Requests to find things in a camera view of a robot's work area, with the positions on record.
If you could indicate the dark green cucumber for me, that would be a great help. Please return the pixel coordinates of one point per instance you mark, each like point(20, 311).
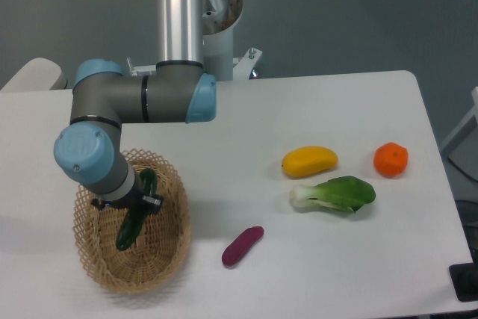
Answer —
point(136, 216)

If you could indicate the yellow mango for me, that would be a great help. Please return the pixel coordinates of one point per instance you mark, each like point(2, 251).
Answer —
point(308, 161)

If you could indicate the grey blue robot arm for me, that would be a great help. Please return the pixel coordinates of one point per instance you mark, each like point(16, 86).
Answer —
point(104, 98)

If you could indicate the white chair armrest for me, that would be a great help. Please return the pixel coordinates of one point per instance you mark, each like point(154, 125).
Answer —
point(39, 74)

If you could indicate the white furniture frame right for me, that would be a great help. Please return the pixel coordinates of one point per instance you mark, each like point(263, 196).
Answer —
point(462, 129)

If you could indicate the green bok choy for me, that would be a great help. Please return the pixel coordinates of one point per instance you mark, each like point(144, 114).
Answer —
point(345, 194)

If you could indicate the woven wicker basket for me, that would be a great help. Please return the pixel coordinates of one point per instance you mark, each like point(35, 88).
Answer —
point(160, 247)

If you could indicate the black device at table edge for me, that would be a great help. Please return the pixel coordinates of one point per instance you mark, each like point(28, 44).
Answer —
point(464, 279)

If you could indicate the orange tangerine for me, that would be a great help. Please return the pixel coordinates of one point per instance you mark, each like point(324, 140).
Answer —
point(390, 160)

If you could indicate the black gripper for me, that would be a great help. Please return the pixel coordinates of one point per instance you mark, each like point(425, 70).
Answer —
point(153, 204)

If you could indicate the purple sweet potato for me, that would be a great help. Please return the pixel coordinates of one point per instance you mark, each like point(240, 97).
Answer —
point(241, 245)

